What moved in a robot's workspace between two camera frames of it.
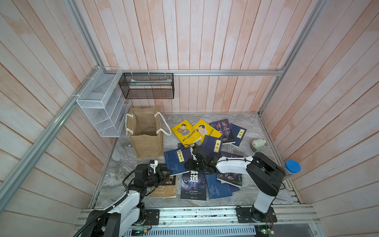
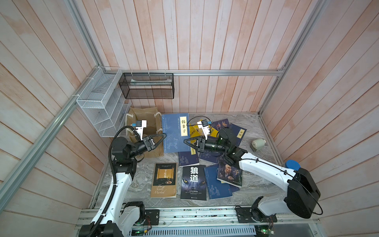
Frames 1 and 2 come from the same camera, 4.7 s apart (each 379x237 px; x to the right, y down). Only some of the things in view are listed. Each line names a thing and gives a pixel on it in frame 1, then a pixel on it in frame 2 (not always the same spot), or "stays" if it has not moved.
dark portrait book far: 223,127 stays
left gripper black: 164,177 -> 154,145
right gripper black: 189,166 -> 200,140
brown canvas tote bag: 143,125 stays
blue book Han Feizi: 175,160 -> 175,126
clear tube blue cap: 291,167 stays
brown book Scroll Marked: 168,189 stays
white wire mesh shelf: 105,99 stays
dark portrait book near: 235,178 stays
